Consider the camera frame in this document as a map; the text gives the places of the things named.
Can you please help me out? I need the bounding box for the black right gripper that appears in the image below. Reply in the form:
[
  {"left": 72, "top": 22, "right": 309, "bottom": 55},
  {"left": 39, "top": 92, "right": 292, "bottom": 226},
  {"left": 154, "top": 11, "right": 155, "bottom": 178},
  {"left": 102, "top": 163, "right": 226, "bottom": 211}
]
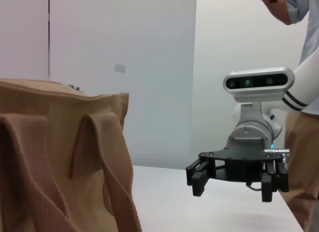
[{"left": 186, "top": 146, "right": 290, "bottom": 202}]

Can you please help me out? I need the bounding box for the khaki canvas food bag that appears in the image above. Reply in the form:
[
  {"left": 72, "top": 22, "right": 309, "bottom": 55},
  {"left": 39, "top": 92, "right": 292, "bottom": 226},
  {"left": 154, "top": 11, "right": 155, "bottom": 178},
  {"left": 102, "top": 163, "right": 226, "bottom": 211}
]
[{"left": 0, "top": 78, "right": 143, "bottom": 232}]

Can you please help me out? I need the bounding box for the bare person forearm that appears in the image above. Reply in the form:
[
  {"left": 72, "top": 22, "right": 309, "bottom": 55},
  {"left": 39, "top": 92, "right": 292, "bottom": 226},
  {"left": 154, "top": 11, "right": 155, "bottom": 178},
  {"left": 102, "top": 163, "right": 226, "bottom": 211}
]
[{"left": 268, "top": 0, "right": 293, "bottom": 25}]

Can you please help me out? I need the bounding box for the person in blue shirt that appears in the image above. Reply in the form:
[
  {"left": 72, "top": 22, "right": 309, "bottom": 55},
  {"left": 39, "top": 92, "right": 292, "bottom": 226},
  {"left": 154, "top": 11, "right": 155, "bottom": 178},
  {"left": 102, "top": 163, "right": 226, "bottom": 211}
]
[{"left": 283, "top": 0, "right": 319, "bottom": 232}]

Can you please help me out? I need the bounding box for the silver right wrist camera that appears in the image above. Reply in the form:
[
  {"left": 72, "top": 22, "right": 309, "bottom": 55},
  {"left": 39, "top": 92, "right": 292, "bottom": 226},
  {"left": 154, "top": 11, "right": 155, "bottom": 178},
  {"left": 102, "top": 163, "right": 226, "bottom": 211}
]
[{"left": 222, "top": 66, "right": 296, "bottom": 103}]

